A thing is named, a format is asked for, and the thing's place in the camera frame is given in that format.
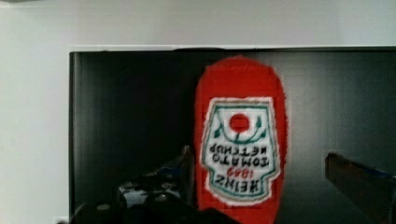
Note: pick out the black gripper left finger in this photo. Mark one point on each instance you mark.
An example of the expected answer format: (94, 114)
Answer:
(175, 177)

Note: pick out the red ketchup bottle plush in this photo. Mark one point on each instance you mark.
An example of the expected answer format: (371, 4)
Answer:
(241, 140)

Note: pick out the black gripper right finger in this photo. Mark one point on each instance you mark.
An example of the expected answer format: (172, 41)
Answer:
(371, 190)

